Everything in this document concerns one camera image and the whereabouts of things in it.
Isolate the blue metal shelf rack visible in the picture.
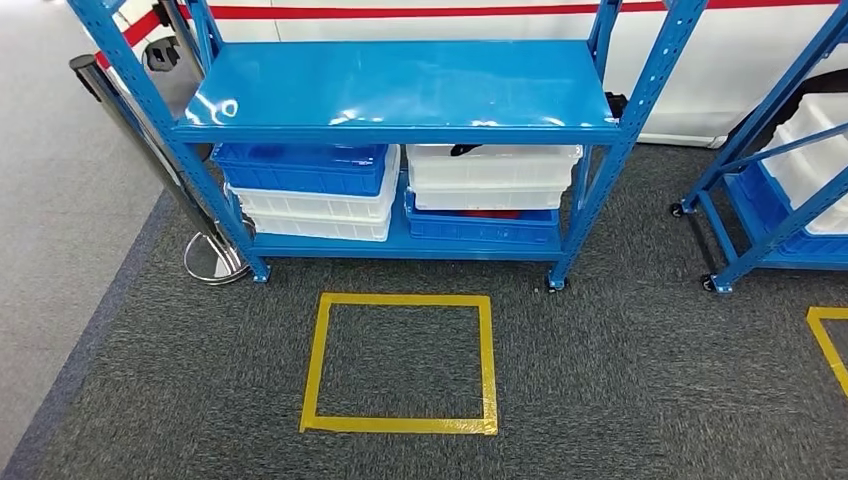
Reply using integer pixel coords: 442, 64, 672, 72
66, 0, 710, 293

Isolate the blue wheeled shelf rack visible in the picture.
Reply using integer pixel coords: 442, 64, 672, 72
669, 0, 848, 295

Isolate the blue plastic crate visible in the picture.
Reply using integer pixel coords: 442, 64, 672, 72
735, 162, 848, 258
211, 142, 390, 198
404, 188, 561, 246

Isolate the silver stanchion with chrome base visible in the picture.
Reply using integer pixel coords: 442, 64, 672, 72
69, 54, 256, 287

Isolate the small black plastic piece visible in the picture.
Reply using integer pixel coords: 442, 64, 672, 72
604, 91, 629, 124

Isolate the white car with red stripe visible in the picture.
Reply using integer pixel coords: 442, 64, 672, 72
109, 0, 848, 149

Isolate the red barrier belt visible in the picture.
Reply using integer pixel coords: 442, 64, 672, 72
94, 7, 193, 71

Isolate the grey stanchion post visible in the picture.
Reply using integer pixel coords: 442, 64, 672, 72
155, 0, 205, 81

